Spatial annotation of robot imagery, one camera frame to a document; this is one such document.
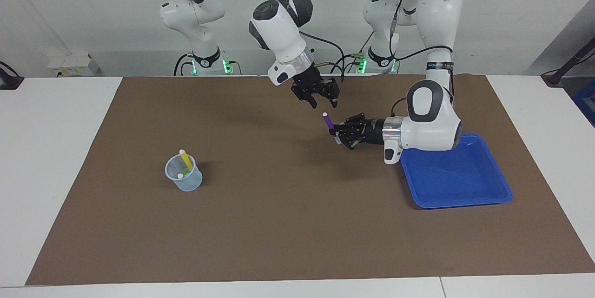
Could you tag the blue storage box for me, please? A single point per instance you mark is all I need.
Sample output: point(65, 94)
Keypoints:
point(588, 102)

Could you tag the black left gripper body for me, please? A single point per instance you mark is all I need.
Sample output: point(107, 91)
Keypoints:
point(372, 131)

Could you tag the black stand pole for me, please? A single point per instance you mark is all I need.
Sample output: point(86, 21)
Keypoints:
point(574, 58)

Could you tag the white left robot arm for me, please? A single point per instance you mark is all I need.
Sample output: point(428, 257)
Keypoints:
point(432, 135)

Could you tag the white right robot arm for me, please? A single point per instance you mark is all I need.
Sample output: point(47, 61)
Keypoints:
point(279, 33)

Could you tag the translucent plastic cup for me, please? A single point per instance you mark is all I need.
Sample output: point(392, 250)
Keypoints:
point(186, 185)

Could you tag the brown table mat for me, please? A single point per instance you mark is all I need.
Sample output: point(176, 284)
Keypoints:
point(297, 223)

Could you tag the yellow marker pen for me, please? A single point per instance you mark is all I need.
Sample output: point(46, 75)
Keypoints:
point(186, 161)

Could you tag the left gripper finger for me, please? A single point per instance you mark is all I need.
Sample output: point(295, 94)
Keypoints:
point(349, 139)
point(355, 121)

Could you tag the blue plastic tray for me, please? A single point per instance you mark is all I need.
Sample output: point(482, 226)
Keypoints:
point(455, 182)

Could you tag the purple marker pen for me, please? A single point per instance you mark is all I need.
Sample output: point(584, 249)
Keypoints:
point(328, 121)

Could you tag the black clamp base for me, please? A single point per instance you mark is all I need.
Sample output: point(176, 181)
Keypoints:
point(9, 82)

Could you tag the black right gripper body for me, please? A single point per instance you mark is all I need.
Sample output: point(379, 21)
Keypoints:
point(309, 84)

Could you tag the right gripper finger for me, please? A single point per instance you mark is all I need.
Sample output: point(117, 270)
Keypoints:
point(303, 96)
point(332, 89)

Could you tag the green marker pen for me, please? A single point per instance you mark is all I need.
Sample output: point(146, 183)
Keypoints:
point(184, 174)

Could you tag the white power strip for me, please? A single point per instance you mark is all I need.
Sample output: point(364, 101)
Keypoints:
point(69, 65)

